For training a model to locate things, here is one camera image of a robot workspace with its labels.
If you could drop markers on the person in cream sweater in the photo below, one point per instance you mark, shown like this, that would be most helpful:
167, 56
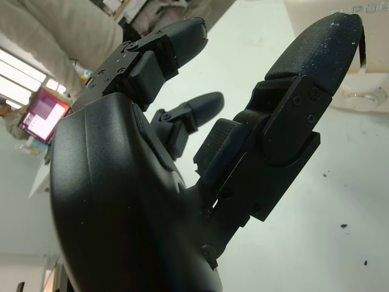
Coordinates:
45, 33

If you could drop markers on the cream white toaster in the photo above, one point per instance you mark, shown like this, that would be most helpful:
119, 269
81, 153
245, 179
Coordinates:
377, 36

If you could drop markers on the monitor with pink screen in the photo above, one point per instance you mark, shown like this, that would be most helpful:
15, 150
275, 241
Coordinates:
45, 118

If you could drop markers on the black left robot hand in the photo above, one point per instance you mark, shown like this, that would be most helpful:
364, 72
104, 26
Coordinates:
121, 197

